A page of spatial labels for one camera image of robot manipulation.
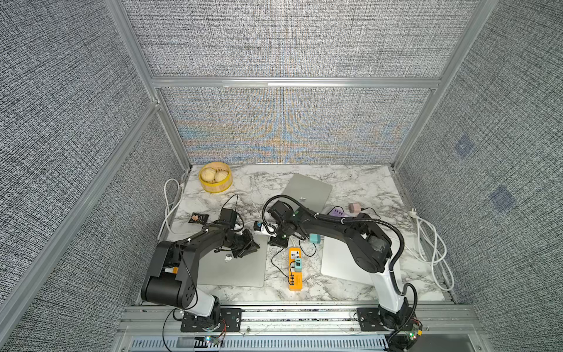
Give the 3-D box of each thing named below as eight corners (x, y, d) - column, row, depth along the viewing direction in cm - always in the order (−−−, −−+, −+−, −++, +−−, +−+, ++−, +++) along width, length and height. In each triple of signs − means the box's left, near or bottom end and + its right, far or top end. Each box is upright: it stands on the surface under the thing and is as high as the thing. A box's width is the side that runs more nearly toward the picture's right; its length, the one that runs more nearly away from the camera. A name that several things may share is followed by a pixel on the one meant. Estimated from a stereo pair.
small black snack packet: (190, 223, 100) (189, 220, 98) (194, 214, 103) (193, 212, 101) (204, 225, 99) (203, 222, 97) (208, 216, 102) (207, 214, 100)
